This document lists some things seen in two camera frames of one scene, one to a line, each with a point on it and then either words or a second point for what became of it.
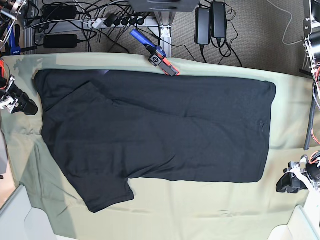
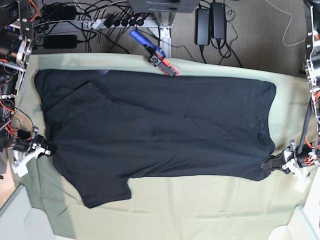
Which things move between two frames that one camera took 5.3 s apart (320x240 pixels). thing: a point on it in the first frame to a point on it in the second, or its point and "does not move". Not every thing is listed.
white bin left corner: [19, 220] does not move
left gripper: [19, 102] to [45, 147]
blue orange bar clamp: [158, 54] does not move
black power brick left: [60, 41] does not move
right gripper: [290, 183] to [275, 162]
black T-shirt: [106, 127] does not move
